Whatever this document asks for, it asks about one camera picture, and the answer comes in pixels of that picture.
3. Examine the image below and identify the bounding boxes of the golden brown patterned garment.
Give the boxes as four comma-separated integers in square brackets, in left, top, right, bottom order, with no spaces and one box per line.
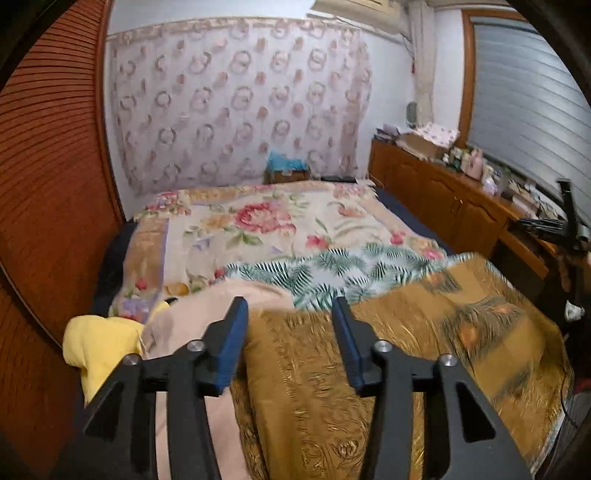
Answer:
[231,255,573,479]

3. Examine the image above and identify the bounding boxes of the wooden sideboard cabinet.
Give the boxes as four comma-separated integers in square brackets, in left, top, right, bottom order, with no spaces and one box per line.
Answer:
[369,139,557,302]

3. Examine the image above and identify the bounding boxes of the yellow folded garment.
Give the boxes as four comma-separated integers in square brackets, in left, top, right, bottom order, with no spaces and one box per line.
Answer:
[62,315,158,405]

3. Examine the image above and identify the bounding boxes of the grey window blind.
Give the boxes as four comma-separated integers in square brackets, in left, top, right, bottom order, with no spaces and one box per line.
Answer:
[461,9,590,218]

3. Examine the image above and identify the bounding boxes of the beige pink folded garment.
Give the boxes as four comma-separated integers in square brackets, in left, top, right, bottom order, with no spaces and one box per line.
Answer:
[138,278,297,480]

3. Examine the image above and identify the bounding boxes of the cardboard box on cabinet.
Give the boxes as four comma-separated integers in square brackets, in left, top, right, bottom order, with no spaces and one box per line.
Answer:
[396,122,460,160]

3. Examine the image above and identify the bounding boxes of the palm leaf print blanket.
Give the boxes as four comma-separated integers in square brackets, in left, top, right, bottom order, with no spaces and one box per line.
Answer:
[222,243,472,311]

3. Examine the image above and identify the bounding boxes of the floral bed quilt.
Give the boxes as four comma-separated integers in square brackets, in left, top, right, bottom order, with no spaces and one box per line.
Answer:
[109,181,447,323]

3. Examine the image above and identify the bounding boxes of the wooden louvered wardrobe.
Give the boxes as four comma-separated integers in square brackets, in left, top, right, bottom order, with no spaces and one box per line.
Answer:
[1,1,123,479]

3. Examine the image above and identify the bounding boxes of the teal item on box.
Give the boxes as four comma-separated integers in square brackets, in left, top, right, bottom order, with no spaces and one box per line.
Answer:
[263,151,311,184]

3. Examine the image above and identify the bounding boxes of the wall air conditioner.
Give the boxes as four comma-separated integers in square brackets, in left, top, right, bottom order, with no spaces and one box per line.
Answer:
[311,0,410,35]

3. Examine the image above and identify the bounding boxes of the pink ring patterned curtain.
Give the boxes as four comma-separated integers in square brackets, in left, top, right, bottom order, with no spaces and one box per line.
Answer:
[108,17,373,195]

